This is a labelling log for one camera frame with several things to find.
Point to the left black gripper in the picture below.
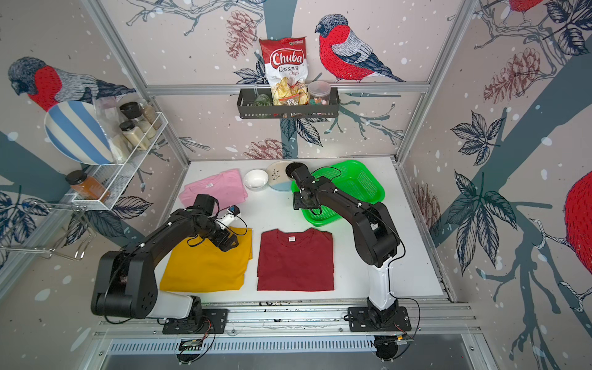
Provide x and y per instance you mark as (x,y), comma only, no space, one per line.
(220,240)

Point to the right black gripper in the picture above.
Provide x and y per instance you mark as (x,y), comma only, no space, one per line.
(295,203)

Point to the yellow t-shirt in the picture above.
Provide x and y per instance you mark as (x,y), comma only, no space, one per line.
(205,268)

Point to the green plastic basket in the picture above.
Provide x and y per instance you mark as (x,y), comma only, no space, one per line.
(348,180)

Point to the pink t-shirt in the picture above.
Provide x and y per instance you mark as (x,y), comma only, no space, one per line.
(226,187)

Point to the dark red t-shirt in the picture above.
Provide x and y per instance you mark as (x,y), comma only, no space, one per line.
(302,261)

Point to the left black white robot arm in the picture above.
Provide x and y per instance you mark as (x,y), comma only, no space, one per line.
(126,285)

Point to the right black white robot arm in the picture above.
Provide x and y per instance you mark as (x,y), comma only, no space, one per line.
(375,236)

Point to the black bowl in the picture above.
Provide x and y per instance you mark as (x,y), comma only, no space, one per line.
(291,168)

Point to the cream blue plate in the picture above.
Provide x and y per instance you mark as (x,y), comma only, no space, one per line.
(278,180)

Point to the white bowl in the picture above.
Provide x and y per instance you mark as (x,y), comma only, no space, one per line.
(256,180)

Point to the clear candy jar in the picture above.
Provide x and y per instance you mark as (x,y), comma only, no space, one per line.
(319,93)

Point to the Chuba cassava chips bag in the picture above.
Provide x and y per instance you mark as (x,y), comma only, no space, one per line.
(286,69)

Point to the orange spice jar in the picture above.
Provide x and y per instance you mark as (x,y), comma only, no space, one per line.
(89,188)

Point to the black lid spice jar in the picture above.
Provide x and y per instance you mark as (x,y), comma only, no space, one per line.
(137,138)
(132,111)

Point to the clear plastic bag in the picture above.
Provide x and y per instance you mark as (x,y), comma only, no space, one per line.
(110,118)

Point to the blue striped plate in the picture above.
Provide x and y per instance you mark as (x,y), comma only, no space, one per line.
(73,129)

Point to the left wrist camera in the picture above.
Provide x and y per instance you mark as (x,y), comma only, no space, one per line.
(228,218)

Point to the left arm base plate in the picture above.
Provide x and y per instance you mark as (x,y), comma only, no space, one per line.
(211,321)

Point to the black wall shelf basket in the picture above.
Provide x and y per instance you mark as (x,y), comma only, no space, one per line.
(247,109)

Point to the white wire wall rack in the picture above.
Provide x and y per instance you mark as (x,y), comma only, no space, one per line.
(116,177)

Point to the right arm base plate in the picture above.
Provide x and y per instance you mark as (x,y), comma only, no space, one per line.
(371,319)

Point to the chrome wire hanger rack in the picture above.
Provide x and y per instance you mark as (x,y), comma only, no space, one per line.
(65,232)

